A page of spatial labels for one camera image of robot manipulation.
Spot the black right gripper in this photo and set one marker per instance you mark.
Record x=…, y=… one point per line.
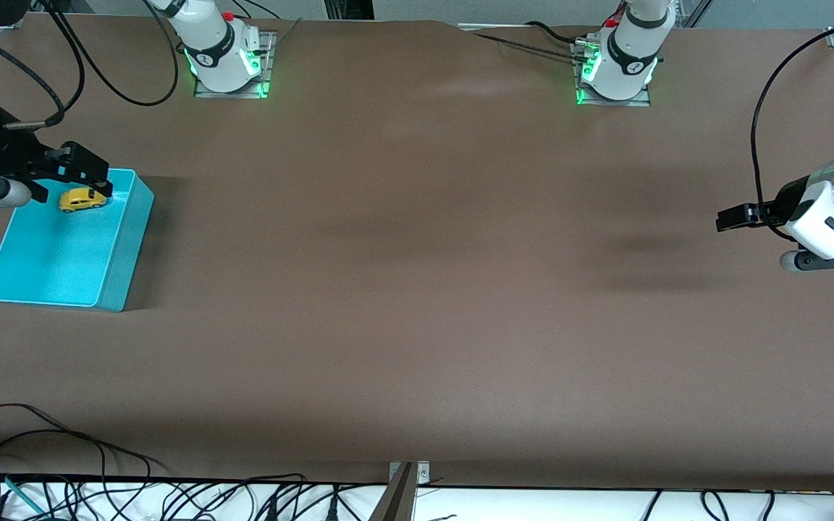
x=17, y=155

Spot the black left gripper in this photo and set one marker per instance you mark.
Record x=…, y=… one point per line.
x=781, y=202

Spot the yellow toy beetle car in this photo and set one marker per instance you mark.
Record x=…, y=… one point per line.
x=78, y=200

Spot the teal plastic bin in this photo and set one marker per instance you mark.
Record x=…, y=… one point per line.
x=62, y=253

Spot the black power plug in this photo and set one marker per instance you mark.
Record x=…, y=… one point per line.
x=272, y=509
x=334, y=506

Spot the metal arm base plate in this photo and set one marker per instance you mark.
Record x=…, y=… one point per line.
x=616, y=103
x=269, y=65

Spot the black background post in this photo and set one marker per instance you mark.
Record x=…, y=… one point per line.
x=348, y=9

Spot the small metal bracket plate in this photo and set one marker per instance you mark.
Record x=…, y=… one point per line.
x=423, y=474

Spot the grey metal post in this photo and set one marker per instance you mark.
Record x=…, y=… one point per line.
x=395, y=503

